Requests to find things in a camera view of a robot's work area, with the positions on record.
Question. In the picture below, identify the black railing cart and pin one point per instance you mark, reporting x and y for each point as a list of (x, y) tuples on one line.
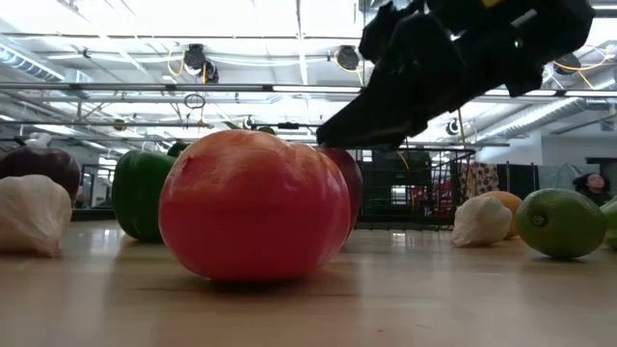
[(99, 185)]

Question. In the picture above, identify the black panel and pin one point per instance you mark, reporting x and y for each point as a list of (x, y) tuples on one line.
[(518, 180)]

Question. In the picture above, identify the green bell pepper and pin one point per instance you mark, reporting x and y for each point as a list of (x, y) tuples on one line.
[(140, 193)]

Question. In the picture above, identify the silver ventilation duct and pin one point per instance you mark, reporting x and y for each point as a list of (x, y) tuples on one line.
[(24, 62), (530, 118)]

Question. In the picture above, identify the red apple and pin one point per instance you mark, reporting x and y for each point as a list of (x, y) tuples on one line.
[(354, 183)]

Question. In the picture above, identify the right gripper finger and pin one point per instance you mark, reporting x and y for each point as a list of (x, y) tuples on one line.
[(410, 96), (385, 34)]

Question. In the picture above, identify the white figure statue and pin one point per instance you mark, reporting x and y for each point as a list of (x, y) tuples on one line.
[(38, 140)]

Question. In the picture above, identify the dark red plum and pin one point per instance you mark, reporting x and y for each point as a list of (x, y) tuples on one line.
[(43, 164)]

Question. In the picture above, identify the person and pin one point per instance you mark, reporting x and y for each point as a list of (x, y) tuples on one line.
[(595, 185)]

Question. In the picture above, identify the yellow paper tag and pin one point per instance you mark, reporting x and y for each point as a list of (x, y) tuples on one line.
[(492, 2)]

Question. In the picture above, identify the small black ceiling reel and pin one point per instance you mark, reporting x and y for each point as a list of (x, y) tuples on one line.
[(249, 123), (452, 127)]

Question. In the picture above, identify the orange fruit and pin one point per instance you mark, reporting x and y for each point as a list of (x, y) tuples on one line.
[(514, 206)]

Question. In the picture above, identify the patterned cloth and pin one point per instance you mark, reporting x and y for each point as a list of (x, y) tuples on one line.
[(484, 178)]

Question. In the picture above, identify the black metal table frame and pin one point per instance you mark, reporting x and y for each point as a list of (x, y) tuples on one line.
[(96, 215)]

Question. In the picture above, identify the light green vegetable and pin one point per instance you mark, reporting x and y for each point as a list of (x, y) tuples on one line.
[(611, 221)]

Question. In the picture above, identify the orange-red tomato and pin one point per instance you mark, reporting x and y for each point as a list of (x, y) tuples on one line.
[(250, 207)]

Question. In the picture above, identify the green lime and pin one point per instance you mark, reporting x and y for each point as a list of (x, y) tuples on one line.
[(561, 224)]

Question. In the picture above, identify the long metal light bar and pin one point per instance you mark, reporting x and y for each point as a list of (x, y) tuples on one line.
[(144, 87)]

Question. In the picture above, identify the white garlic bulb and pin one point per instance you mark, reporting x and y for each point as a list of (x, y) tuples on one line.
[(29, 217), (479, 221)]

